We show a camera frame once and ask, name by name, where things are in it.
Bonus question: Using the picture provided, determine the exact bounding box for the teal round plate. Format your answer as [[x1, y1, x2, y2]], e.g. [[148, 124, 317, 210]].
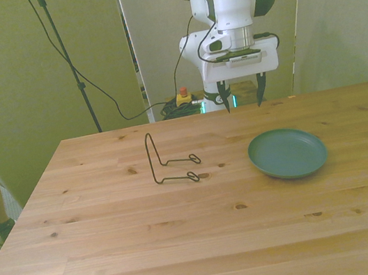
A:
[[245, 121, 332, 187]]

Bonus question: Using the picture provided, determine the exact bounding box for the coiled dark cable bundle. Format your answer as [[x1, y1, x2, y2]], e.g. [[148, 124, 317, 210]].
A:
[[158, 94, 203, 122]]

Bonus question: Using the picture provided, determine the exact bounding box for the yellow emergency stop box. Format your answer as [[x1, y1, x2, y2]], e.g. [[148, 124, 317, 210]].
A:
[[174, 86, 194, 108]]

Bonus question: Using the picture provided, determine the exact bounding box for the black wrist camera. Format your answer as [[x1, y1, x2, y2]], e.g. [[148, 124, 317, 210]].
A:
[[215, 47, 263, 68]]

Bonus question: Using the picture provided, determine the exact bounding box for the black tripod stand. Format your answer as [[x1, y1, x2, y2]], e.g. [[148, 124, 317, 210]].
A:
[[35, 0, 104, 140]]

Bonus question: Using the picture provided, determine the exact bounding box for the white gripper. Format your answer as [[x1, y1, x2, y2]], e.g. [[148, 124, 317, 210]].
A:
[[197, 34, 287, 118]]

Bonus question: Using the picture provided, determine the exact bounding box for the black camera cable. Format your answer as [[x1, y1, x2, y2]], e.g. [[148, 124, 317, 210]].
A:
[[192, 20, 226, 68]]

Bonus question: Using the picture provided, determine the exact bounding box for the black wire plate stand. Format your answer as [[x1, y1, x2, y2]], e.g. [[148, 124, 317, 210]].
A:
[[142, 124, 206, 191]]

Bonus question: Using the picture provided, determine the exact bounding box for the long black tripod cable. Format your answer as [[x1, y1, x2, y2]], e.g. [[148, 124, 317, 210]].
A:
[[25, 0, 170, 134]]

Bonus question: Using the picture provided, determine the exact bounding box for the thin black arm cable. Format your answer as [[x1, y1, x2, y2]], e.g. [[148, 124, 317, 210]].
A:
[[163, 15, 208, 97]]

